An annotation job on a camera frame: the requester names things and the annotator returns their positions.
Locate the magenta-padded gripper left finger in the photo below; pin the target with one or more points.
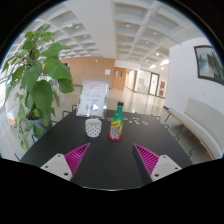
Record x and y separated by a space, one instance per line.
58 165

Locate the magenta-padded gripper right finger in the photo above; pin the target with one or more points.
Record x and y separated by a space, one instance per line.
165 166

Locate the green plastic drink bottle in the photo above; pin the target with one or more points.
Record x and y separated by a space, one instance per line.
116 123

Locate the small blue card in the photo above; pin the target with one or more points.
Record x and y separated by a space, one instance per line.
144 123

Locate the white dotted mug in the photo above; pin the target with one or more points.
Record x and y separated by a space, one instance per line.
93 128

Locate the long white bench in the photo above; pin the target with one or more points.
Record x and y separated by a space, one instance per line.
200 123

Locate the small white sticker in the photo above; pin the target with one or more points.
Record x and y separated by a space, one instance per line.
133 119

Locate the flat round red coaster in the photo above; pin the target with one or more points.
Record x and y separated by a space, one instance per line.
114 139

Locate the colourful round sticker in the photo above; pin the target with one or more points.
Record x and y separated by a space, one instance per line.
110 119
125 118

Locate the green leafy potted plant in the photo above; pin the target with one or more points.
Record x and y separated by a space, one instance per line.
40 93

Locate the clear acrylic sign stand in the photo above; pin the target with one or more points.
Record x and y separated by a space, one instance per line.
92 98

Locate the dark framed landscape picture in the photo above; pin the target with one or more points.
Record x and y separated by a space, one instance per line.
210 65

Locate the recessed ceiling lights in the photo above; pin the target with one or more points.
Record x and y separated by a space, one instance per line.
127 25

